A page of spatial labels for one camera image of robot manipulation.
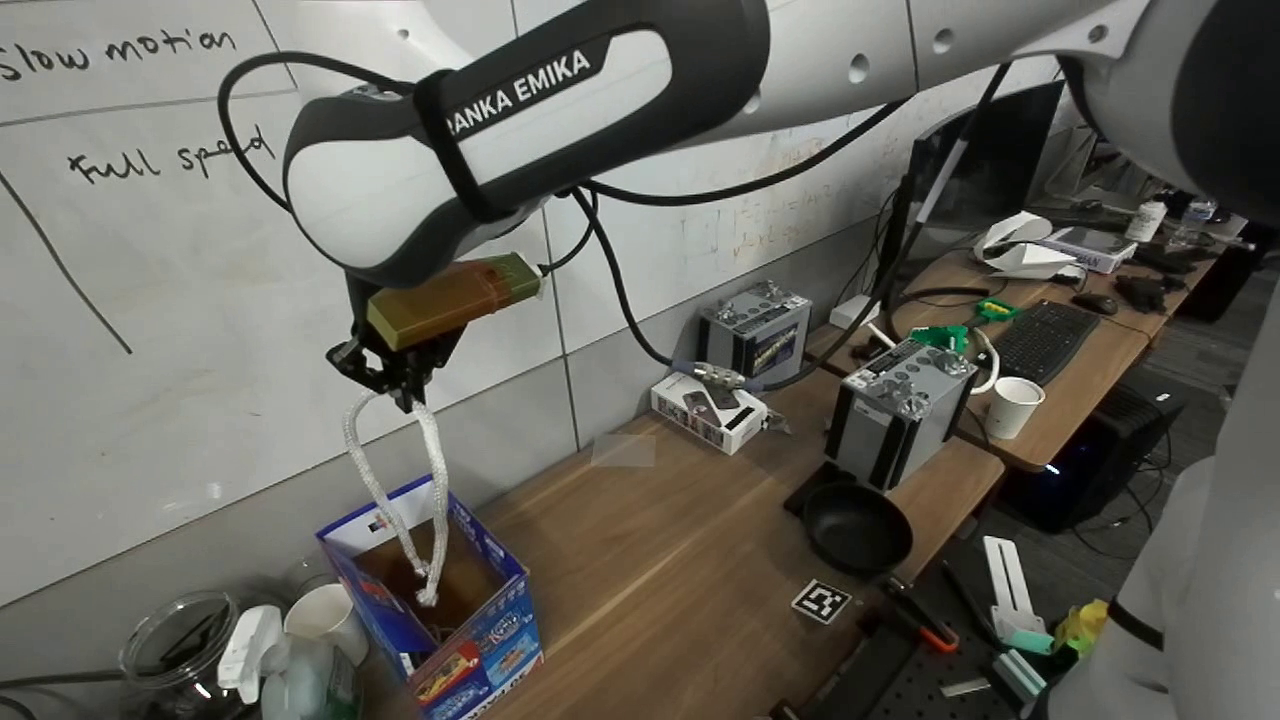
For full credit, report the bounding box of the white headset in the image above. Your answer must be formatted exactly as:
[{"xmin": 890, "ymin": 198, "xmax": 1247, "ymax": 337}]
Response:
[{"xmin": 973, "ymin": 206, "xmax": 1091, "ymax": 288}]

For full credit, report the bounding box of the black white marker tag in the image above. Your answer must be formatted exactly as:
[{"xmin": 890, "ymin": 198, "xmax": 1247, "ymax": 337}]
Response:
[{"xmin": 786, "ymin": 570, "xmax": 855, "ymax": 631}]

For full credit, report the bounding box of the clear glass jar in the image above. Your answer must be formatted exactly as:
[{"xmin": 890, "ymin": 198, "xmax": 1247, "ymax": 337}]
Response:
[{"xmin": 111, "ymin": 588, "xmax": 243, "ymax": 712}]

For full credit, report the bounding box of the yellow green plastic item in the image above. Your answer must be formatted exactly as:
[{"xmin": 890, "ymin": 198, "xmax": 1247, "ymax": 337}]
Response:
[{"xmin": 1052, "ymin": 596, "xmax": 1120, "ymax": 664}]

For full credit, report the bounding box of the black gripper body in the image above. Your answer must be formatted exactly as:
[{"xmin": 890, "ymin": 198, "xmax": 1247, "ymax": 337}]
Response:
[{"xmin": 325, "ymin": 309, "xmax": 473, "ymax": 402}]

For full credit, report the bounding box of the white spray bottle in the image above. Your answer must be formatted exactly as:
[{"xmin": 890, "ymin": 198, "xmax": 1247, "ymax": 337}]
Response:
[{"xmin": 216, "ymin": 605, "xmax": 289, "ymax": 707}]

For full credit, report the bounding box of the clear plastic bottle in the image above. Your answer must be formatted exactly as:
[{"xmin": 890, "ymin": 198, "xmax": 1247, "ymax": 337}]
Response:
[{"xmin": 258, "ymin": 578, "xmax": 371, "ymax": 720}]

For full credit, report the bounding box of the teal plastic item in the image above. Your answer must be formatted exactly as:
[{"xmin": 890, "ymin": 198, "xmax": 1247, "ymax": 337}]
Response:
[{"xmin": 989, "ymin": 624, "xmax": 1063, "ymax": 707}]

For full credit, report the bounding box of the green plastic clip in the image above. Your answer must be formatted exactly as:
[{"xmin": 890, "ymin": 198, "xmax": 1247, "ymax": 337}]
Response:
[{"xmin": 914, "ymin": 294, "xmax": 1014, "ymax": 358}]

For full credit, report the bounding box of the grey battery with Dominator label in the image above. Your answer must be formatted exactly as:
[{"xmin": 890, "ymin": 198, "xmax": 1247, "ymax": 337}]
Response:
[{"xmin": 691, "ymin": 276, "xmax": 814, "ymax": 392}]

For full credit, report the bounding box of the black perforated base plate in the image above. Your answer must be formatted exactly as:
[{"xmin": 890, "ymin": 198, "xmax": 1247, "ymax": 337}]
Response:
[{"xmin": 785, "ymin": 503, "xmax": 1152, "ymax": 720}]

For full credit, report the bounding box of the white rail piece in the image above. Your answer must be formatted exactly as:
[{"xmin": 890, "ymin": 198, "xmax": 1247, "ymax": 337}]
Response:
[{"xmin": 979, "ymin": 533, "xmax": 1052, "ymax": 638}]

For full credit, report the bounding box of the white paper cup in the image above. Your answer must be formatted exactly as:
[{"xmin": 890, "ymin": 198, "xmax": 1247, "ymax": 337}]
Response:
[{"xmin": 979, "ymin": 372, "xmax": 1048, "ymax": 449}]

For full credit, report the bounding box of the long looped white rope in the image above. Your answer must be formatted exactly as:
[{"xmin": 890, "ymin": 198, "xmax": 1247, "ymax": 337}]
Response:
[{"xmin": 339, "ymin": 389, "xmax": 456, "ymax": 613}]

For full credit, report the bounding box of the black frying pan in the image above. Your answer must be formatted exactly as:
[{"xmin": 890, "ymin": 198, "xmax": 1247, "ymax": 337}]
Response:
[{"xmin": 781, "ymin": 458, "xmax": 919, "ymax": 578}]

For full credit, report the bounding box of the black clamp orange handle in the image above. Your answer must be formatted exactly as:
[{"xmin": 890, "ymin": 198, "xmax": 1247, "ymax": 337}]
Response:
[{"xmin": 874, "ymin": 575, "xmax": 966, "ymax": 660}]

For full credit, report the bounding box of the grey battery with round caps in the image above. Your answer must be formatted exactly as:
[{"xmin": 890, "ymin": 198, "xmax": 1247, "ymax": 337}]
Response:
[{"xmin": 825, "ymin": 337, "xmax": 984, "ymax": 494}]

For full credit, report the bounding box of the black computer monitor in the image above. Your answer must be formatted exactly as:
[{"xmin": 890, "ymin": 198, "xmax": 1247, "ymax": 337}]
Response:
[{"xmin": 872, "ymin": 75, "xmax": 1072, "ymax": 323}]

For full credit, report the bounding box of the whiteboard with faded writing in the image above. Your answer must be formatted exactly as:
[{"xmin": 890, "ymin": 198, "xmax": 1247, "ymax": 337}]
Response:
[{"xmin": 511, "ymin": 0, "xmax": 1111, "ymax": 355}]

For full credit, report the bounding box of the blue printed cardboard box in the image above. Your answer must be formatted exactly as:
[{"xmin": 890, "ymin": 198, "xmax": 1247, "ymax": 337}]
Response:
[{"xmin": 314, "ymin": 471, "xmax": 548, "ymax": 720}]

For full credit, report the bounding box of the black computer tower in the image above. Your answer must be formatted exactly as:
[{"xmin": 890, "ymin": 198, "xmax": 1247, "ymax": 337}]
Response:
[{"xmin": 995, "ymin": 383, "xmax": 1185, "ymax": 535}]

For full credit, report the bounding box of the whiteboard with black writing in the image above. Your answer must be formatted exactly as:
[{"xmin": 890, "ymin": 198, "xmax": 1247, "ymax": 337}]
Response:
[{"xmin": 0, "ymin": 0, "xmax": 571, "ymax": 613}]

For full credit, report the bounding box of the white power adapter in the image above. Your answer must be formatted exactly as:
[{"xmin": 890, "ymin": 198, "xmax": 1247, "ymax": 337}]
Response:
[{"xmin": 826, "ymin": 293, "xmax": 886, "ymax": 337}]

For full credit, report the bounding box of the black keyboard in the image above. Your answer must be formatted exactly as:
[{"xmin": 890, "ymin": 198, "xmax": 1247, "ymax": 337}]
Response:
[{"xmin": 995, "ymin": 301, "xmax": 1111, "ymax": 392}]

